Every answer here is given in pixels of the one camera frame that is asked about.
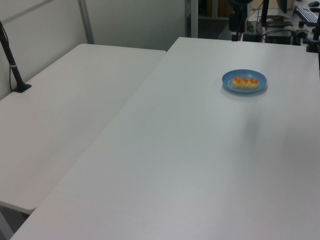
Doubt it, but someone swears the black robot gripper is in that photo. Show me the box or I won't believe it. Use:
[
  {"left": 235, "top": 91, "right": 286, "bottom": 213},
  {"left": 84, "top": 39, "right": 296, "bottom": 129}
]
[{"left": 228, "top": 0, "right": 253, "bottom": 42}]

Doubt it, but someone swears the bread with orange topping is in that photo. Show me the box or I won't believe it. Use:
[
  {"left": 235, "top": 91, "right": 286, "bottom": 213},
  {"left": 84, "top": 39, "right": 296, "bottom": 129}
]
[{"left": 232, "top": 77, "right": 260, "bottom": 90}]

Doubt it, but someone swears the black monitor stand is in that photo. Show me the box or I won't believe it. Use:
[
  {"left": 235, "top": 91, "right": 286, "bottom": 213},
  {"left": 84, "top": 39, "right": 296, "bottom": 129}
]
[{"left": 260, "top": 0, "right": 270, "bottom": 29}]

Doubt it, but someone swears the black electronics box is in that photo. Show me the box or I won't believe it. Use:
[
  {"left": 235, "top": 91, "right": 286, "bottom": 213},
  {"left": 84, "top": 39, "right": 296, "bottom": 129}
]
[{"left": 264, "top": 29, "right": 294, "bottom": 45}]

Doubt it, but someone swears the brown flat object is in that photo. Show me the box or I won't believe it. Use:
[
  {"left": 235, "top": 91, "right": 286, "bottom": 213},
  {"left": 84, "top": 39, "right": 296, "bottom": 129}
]
[{"left": 265, "top": 15, "right": 294, "bottom": 29}]

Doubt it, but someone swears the blue round plate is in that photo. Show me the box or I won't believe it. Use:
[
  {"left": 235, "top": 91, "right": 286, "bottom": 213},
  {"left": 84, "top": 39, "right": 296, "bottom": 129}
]
[{"left": 221, "top": 69, "right": 268, "bottom": 94}]

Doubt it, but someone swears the grey metal column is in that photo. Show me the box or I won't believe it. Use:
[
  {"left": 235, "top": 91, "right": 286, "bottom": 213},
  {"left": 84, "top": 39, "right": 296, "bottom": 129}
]
[{"left": 185, "top": 0, "right": 200, "bottom": 39}]

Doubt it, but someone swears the dark computer monitor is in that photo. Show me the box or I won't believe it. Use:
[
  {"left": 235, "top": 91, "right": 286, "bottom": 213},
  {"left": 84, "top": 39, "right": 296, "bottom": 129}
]
[{"left": 276, "top": 0, "right": 289, "bottom": 14}]

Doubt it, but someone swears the black computer keyboard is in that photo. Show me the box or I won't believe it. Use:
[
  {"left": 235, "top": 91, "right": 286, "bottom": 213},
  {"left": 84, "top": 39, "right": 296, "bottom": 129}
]
[{"left": 294, "top": 5, "right": 319, "bottom": 26}]

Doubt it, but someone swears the black table clamp mount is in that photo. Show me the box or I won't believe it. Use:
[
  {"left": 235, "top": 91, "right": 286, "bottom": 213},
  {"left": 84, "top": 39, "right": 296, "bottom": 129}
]
[{"left": 303, "top": 22, "right": 320, "bottom": 54}]

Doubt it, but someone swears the grey metal partition post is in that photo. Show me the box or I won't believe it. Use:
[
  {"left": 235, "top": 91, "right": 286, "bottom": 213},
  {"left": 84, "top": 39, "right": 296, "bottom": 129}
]
[{"left": 77, "top": 0, "right": 95, "bottom": 45}]

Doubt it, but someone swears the black camera stand pole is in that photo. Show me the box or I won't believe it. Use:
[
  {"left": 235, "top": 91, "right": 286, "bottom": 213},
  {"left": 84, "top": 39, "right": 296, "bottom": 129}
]
[{"left": 0, "top": 20, "right": 32, "bottom": 94}]

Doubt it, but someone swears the thin black cable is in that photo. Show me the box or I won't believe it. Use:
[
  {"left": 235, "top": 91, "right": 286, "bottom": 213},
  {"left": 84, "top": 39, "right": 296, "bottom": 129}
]
[{"left": 1, "top": 24, "right": 15, "bottom": 92}]

